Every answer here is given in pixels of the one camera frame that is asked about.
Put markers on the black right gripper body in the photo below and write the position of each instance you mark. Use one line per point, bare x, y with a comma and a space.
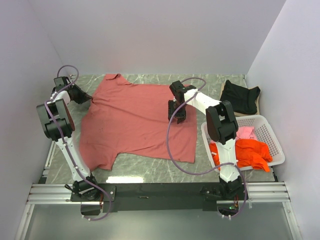
181, 113

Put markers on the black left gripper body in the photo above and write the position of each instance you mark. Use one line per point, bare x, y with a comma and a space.
79, 96

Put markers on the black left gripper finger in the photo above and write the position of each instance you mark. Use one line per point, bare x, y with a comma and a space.
79, 94
81, 100

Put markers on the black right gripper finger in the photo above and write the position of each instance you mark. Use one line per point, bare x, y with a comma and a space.
180, 117
171, 108

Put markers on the dusty red polo shirt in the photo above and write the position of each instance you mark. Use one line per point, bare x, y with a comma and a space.
124, 117

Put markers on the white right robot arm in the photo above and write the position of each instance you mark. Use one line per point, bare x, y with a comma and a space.
221, 124

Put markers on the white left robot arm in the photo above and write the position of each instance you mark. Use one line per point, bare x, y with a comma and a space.
58, 126

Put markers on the beige folded t shirt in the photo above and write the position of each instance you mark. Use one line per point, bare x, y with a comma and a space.
250, 113

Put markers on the pink t shirt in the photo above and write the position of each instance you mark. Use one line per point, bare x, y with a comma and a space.
246, 132

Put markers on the black folded t shirt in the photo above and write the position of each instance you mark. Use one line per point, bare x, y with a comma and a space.
240, 97

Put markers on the orange t shirt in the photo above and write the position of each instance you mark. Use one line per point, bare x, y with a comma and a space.
252, 153

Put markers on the white plastic laundry basket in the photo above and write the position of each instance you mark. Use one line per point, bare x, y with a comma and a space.
263, 132

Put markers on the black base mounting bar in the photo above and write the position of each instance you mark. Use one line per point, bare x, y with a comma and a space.
168, 196

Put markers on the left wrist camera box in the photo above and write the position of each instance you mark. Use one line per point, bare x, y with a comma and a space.
61, 81

